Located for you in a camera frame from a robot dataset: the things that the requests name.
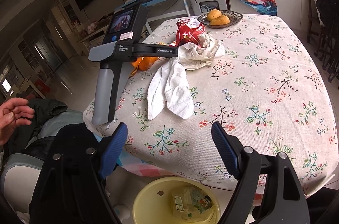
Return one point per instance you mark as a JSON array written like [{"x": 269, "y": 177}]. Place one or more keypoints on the blue green milk carton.
[{"x": 191, "y": 204}]

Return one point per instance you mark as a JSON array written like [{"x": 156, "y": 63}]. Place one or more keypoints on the white plastic bag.
[{"x": 195, "y": 56}]

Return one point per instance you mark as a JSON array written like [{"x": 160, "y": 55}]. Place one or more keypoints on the wooden chair with bag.
[{"x": 311, "y": 20}]

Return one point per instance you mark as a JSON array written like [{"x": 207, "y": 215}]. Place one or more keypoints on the dark fruit plate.
[{"x": 234, "y": 17}]

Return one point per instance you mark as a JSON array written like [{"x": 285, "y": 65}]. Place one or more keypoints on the large orange peel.
[{"x": 143, "y": 64}]

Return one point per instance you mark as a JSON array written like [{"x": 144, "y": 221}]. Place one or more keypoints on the person's left hand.
[{"x": 15, "y": 112}]

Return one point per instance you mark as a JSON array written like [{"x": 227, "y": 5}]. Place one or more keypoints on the white small appliance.
[{"x": 200, "y": 7}]

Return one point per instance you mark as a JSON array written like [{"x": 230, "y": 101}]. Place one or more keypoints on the red snack wrapper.
[{"x": 188, "y": 30}]

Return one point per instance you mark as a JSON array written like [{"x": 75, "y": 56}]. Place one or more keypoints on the white cloth on table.
[{"x": 169, "y": 88}]

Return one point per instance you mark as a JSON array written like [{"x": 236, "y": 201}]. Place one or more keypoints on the yellow fruit back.
[{"x": 213, "y": 14}]

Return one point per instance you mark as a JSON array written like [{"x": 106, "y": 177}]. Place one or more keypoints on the yellow fruit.
[
  {"x": 213, "y": 14},
  {"x": 220, "y": 21}
]

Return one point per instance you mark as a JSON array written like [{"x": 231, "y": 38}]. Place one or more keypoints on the white tv cabinet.
[{"x": 93, "y": 39}]

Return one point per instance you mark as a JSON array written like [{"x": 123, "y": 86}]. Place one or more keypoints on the black folded chairs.
[{"x": 328, "y": 10}]

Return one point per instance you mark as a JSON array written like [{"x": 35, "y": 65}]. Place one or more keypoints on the yellow trash bin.
[{"x": 153, "y": 202}]

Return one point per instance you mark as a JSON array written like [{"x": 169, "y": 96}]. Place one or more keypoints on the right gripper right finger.
[{"x": 240, "y": 161}]

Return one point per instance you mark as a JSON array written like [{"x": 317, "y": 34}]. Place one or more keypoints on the yellow fruit front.
[{"x": 220, "y": 21}]

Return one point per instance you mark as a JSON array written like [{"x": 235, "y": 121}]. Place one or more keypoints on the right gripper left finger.
[{"x": 112, "y": 148}]

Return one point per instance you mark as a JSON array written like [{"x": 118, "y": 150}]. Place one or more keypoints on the floral tablecloth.
[{"x": 266, "y": 90}]

